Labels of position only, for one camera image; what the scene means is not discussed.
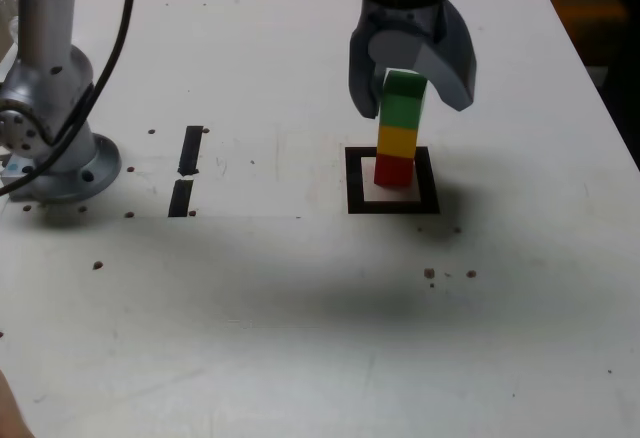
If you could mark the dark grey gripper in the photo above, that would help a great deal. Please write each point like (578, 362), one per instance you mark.
(405, 20)

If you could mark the green cube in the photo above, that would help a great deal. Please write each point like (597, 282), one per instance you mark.
(400, 108)

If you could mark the yellow cube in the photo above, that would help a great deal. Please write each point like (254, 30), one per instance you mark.
(395, 143)

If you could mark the red cube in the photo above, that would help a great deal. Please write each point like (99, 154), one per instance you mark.
(392, 170)

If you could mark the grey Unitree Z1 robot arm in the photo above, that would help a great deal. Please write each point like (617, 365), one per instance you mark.
(50, 8)

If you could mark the black tape square outline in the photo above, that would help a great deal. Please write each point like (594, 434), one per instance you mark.
(390, 208)

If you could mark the person's hand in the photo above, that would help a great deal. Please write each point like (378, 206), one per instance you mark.
(9, 418)

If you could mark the black tape strip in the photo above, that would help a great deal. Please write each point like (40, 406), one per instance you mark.
(192, 150)

